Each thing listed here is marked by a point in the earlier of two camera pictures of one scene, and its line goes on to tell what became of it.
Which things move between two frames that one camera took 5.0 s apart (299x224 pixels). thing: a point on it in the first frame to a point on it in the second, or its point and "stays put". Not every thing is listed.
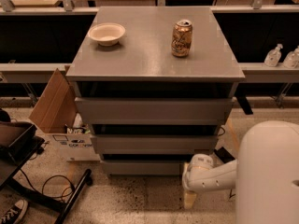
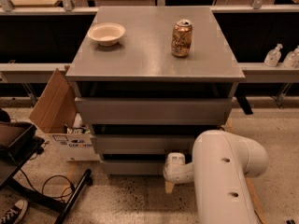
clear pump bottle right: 291,59 stays put
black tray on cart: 15,137 stays put
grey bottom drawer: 143,167 stays put
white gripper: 191,178 to 175,162
